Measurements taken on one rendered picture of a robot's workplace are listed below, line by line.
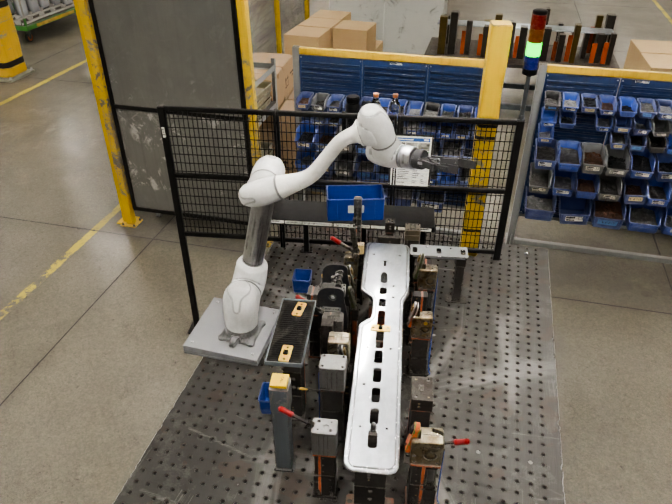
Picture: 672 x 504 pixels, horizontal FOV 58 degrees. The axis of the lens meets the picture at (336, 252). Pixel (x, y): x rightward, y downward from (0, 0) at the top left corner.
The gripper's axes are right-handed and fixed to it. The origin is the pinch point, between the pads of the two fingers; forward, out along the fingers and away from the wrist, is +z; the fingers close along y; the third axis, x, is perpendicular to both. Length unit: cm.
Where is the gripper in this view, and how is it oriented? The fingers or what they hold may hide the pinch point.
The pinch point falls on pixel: (464, 167)
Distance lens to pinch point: 224.8
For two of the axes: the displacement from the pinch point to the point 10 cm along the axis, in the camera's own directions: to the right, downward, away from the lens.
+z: 7.8, 2.4, -5.7
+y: -6.2, 2.3, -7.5
